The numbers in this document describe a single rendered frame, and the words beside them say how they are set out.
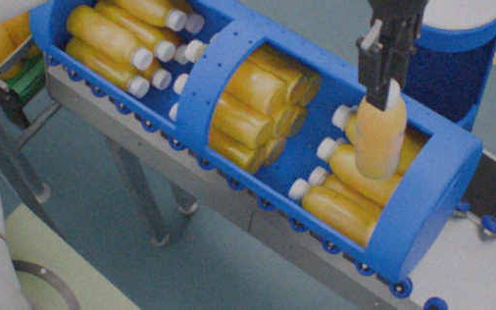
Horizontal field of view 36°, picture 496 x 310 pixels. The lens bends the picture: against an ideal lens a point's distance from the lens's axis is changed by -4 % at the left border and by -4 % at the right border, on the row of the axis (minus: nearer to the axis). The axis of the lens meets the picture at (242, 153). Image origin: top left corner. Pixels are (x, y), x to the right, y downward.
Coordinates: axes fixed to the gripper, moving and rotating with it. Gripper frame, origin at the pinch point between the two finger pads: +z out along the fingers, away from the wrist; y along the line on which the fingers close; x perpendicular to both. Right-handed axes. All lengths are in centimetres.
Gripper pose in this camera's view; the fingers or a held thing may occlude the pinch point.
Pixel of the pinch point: (386, 78)
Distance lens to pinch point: 101.4
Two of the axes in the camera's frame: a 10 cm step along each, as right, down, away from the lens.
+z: 0.8, 5.0, 8.6
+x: -7.8, -5.1, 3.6
